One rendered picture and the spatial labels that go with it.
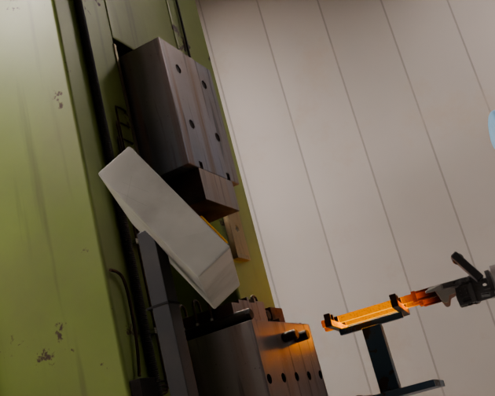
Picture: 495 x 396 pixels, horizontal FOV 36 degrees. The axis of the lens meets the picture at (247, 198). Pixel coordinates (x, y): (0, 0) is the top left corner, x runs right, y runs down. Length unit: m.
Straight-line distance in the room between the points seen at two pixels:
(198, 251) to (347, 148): 3.61
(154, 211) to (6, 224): 0.70
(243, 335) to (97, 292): 0.38
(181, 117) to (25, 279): 0.60
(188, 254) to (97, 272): 0.48
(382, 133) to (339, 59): 0.60
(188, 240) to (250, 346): 0.59
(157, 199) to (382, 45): 3.88
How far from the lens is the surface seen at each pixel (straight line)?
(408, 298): 2.46
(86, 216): 1.85
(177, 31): 2.75
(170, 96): 2.13
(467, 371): 4.64
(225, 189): 2.19
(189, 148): 2.08
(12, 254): 1.99
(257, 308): 2.11
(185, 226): 1.38
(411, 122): 4.94
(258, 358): 1.90
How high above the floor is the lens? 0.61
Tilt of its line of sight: 18 degrees up
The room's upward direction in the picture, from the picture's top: 15 degrees counter-clockwise
